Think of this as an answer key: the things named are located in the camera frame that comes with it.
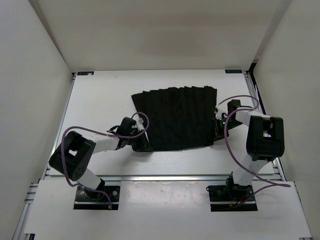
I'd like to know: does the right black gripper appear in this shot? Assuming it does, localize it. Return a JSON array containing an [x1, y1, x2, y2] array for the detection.
[[208, 117, 243, 142]]

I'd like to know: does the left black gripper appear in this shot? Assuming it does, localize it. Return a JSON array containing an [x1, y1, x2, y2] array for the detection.
[[126, 128, 153, 152]]

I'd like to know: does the black pleated skirt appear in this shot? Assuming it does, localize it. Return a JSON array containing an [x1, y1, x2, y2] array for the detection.
[[131, 86, 218, 152]]

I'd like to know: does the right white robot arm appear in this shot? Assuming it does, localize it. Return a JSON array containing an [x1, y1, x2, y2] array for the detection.
[[213, 99, 285, 200]]

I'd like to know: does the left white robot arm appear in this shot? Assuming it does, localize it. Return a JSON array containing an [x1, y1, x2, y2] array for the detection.
[[49, 112, 153, 200]]

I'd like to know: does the right blue corner label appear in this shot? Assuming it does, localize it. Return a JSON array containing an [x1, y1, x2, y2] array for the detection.
[[225, 69, 243, 74]]

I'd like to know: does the blue corner label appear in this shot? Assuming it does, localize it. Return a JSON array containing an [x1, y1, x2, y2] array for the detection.
[[77, 71, 95, 76], [225, 69, 243, 74]]

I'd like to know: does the left blue corner label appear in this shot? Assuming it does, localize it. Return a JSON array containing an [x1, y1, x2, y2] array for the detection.
[[77, 71, 95, 76]]

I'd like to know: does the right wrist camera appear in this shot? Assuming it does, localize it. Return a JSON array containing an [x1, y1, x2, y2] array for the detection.
[[213, 107, 228, 121]]

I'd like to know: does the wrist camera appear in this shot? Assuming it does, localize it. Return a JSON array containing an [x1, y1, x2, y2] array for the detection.
[[213, 107, 228, 121], [136, 117, 145, 131]]

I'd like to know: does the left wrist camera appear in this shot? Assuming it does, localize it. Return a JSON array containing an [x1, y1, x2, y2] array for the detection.
[[136, 117, 145, 131]]

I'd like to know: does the right aluminium side rail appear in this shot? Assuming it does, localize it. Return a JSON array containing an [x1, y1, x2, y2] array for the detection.
[[243, 59, 266, 114]]

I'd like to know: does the aluminium side rail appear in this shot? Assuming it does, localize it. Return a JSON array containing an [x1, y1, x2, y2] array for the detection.
[[9, 74, 77, 240], [243, 59, 266, 114]]

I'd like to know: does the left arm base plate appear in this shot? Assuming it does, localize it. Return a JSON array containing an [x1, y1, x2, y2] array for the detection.
[[73, 185, 121, 211]]

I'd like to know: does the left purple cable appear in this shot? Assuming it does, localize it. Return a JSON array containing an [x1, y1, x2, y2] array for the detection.
[[61, 111, 150, 210]]

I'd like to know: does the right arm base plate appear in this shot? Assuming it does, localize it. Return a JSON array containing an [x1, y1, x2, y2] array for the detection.
[[206, 176, 258, 212]]

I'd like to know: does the left aluminium side rail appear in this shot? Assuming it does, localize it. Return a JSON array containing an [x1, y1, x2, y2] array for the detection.
[[9, 74, 77, 240]]

